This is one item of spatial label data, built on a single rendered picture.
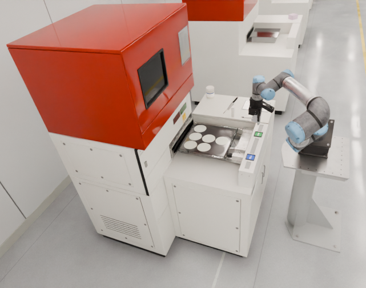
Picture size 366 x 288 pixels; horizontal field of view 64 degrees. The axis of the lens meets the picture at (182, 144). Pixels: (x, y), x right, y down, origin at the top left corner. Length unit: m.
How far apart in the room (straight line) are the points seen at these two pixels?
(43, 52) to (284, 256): 2.25
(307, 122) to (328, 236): 1.48
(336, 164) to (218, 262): 1.19
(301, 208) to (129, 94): 1.75
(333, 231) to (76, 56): 2.40
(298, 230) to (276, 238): 0.22
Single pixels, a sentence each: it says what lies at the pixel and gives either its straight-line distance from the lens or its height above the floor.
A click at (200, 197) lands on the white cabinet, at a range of 2.10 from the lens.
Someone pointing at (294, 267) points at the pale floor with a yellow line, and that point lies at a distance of 2.64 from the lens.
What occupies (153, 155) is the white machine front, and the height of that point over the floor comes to 1.06.
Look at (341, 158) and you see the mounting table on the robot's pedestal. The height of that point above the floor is 0.82.
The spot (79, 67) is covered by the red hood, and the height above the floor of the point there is 1.72.
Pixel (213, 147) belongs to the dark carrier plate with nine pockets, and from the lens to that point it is 2.15.
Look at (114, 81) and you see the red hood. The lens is 1.51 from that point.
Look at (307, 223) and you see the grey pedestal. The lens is 2.88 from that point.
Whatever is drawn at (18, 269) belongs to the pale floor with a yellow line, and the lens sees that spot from 3.12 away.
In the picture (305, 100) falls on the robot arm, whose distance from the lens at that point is 1.68.
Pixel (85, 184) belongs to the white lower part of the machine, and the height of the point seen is 0.76.
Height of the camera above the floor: 2.27
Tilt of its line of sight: 38 degrees down
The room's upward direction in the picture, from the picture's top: 8 degrees counter-clockwise
